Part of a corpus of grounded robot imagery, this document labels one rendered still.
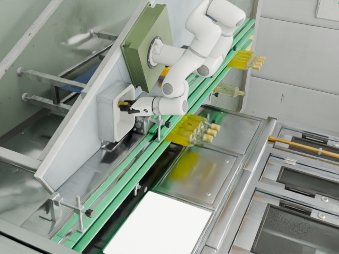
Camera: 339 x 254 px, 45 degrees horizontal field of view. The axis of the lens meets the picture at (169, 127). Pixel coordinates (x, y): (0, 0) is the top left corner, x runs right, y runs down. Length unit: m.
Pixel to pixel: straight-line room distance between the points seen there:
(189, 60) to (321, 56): 6.46
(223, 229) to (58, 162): 0.74
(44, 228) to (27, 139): 0.93
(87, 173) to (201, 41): 0.72
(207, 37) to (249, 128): 1.05
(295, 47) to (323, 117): 1.51
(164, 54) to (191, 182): 0.63
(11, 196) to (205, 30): 1.16
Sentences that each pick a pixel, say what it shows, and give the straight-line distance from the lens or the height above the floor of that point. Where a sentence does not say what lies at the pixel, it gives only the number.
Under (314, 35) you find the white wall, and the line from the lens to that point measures 7.86.
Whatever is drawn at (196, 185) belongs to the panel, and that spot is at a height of 1.18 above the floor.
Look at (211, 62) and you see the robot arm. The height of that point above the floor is 1.14.
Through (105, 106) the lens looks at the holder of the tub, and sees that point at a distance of 1.76.
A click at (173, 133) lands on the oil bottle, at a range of 2.06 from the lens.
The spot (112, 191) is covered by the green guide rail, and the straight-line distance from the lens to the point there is 1.70.
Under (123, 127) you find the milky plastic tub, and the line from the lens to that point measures 1.92.
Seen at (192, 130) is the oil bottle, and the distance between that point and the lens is 2.09.
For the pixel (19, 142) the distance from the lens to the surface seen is 2.39.
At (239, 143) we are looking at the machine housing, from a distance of 2.37.
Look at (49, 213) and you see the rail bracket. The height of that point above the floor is 0.81.
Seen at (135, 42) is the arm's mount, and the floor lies 0.81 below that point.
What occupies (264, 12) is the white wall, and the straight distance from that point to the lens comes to 7.89.
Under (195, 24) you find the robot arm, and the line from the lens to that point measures 1.60.
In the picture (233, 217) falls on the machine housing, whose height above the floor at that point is 1.39.
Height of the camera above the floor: 1.64
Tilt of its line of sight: 19 degrees down
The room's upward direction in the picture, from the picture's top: 106 degrees clockwise
